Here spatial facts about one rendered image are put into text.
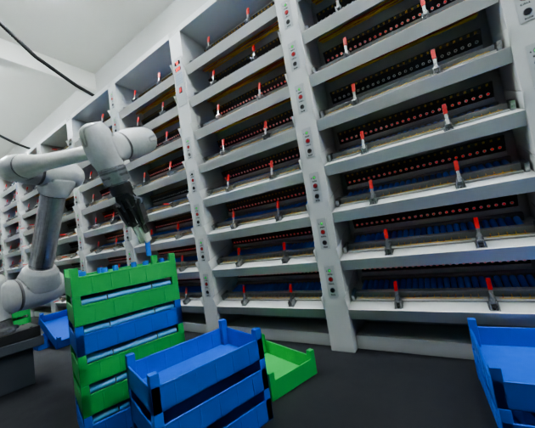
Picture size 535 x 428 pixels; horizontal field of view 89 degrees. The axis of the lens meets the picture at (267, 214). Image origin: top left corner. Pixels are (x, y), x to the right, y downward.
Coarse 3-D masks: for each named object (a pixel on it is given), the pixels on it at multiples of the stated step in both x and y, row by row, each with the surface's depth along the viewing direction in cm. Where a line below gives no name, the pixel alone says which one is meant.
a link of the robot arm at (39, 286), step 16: (48, 176) 123; (64, 176) 128; (80, 176) 136; (48, 192) 127; (64, 192) 131; (48, 208) 130; (48, 224) 131; (32, 240) 132; (48, 240) 133; (32, 256) 133; (48, 256) 136; (32, 272) 133; (48, 272) 136; (32, 288) 132; (48, 288) 137; (64, 288) 146; (32, 304) 133
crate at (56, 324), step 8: (64, 312) 191; (40, 320) 178; (48, 320) 185; (56, 320) 187; (64, 320) 189; (48, 328) 179; (56, 328) 181; (64, 328) 182; (48, 336) 171; (56, 336) 174; (64, 336) 175; (56, 344) 165; (64, 344) 168
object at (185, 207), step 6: (174, 198) 185; (156, 204) 196; (186, 204) 154; (162, 210) 169; (168, 210) 163; (174, 210) 161; (180, 210) 159; (186, 210) 156; (150, 216) 173; (156, 216) 171; (162, 216) 168; (168, 216) 165
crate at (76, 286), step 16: (64, 272) 90; (96, 272) 96; (112, 272) 83; (128, 272) 85; (144, 272) 88; (160, 272) 92; (176, 272) 95; (80, 288) 77; (96, 288) 79; (112, 288) 82
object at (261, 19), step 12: (264, 12) 124; (276, 12) 121; (252, 24) 128; (264, 24) 126; (276, 24) 139; (228, 36) 135; (240, 36) 132; (252, 36) 143; (264, 36) 140; (216, 48) 141; (228, 48) 148; (240, 48) 147; (192, 60) 156; (204, 60) 146; (216, 60) 159
